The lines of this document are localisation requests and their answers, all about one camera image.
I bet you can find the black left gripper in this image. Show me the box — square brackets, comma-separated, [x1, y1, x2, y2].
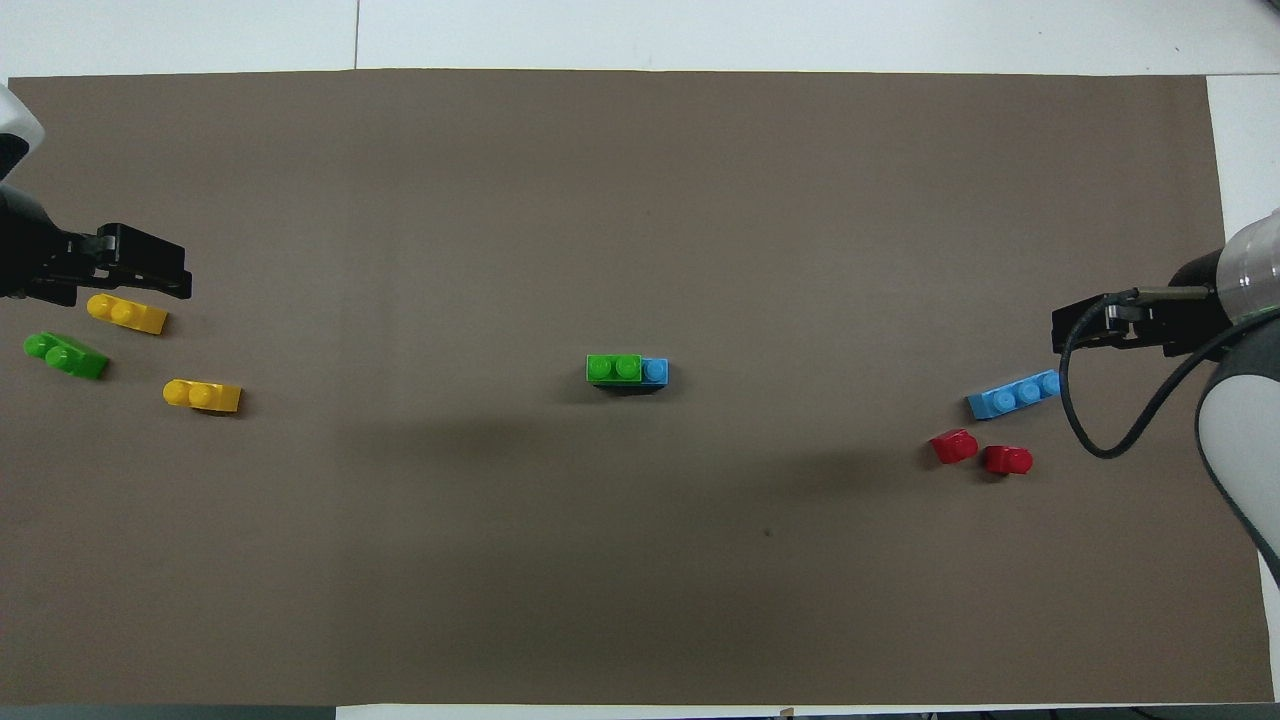
[0, 188, 194, 307]

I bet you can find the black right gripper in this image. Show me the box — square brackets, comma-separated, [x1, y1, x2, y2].
[1051, 292, 1237, 358]

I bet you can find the blue three-stud toy block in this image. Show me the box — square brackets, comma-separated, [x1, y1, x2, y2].
[966, 370, 1063, 421]
[598, 357, 669, 393]

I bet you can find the yellow two-stud toy block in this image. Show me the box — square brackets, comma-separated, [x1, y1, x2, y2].
[87, 293, 169, 336]
[163, 378, 243, 414]

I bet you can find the brown table mat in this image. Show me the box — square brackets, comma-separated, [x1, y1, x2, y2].
[0, 68, 1277, 707]

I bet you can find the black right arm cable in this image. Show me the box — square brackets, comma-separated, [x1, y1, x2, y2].
[1058, 286, 1246, 460]

